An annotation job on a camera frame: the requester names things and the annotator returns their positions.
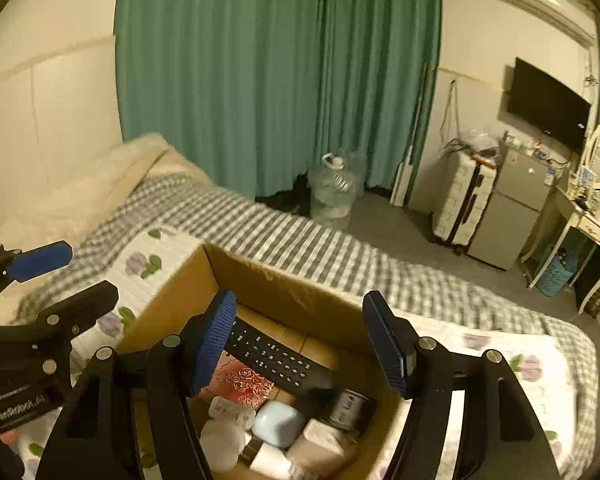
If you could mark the white floral quilt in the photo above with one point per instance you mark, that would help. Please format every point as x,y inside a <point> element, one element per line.
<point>483,405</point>

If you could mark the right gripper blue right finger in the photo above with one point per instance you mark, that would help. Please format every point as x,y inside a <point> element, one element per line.
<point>393,340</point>

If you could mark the white mop handle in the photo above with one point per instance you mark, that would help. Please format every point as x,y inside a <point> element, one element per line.
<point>403,175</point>

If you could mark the white suitcase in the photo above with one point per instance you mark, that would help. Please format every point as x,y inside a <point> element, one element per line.
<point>465,189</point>

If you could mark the teal window curtain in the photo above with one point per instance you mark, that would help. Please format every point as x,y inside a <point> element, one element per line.
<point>256,91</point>

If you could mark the blue waste basket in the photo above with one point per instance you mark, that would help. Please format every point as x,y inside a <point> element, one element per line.
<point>558,273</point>

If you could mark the white dressing table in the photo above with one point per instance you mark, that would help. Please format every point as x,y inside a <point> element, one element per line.
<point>568,239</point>

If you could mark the red rose pattern wallet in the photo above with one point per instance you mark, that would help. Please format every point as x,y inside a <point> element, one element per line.
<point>237,382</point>

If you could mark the clear water jug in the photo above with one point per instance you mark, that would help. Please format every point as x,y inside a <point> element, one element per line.
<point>334,188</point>

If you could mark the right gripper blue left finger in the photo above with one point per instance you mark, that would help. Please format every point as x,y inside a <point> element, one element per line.
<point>210,335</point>

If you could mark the light blue earbuds case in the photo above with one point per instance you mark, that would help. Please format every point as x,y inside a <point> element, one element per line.
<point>278,424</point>

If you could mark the black wall television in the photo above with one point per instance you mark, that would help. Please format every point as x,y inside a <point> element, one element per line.
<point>549,105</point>

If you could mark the grey checked bed sheet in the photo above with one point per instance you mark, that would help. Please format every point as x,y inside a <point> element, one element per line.
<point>327,257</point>

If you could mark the grey mini fridge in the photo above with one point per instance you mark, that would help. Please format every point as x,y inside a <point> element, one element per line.
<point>514,206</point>

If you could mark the black remote control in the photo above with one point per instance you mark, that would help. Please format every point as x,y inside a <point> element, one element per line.
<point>288,369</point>

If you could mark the beige pillow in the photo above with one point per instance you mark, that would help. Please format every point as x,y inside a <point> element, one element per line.
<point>76,203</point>

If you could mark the brown cardboard box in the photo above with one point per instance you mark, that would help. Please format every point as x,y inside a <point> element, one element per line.
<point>299,316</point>

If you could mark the white charger adapter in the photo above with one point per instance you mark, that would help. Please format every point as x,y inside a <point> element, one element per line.
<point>321,449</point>

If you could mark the white air conditioner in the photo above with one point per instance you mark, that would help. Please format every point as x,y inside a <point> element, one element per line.
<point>572,19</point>

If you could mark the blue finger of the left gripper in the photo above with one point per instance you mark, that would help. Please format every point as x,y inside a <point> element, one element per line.
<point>39,261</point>
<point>74,315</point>

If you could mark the small black box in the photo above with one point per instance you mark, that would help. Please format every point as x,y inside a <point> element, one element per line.
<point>350,411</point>

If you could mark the white plug charger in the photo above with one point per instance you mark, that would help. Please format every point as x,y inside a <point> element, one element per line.
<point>267,460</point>

